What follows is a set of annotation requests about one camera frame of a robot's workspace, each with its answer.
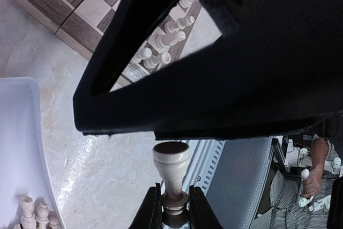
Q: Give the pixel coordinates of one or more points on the aluminium front rail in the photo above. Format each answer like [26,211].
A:
[204,158]

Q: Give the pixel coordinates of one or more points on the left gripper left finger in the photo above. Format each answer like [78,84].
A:
[149,214]

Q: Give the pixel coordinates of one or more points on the white chess rook corner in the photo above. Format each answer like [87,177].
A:
[186,3]

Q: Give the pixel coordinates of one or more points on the person in striped shirt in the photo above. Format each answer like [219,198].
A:
[303,202]

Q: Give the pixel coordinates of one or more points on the white chess rook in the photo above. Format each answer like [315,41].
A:
[154,61]

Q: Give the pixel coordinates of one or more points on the white chess pawn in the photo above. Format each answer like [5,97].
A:
[171,27]
[142,54]

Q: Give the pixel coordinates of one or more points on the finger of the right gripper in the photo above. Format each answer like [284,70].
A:
[187,135]
[277,67]

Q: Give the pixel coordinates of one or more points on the white chess pieces pile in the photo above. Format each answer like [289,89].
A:
[39,218]

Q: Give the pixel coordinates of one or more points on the white chess piece tall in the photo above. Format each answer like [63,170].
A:
[171,159]

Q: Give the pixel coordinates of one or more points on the white plastic tray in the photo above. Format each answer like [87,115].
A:
[24,169]

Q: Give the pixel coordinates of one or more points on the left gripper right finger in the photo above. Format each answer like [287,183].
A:
[200,211]

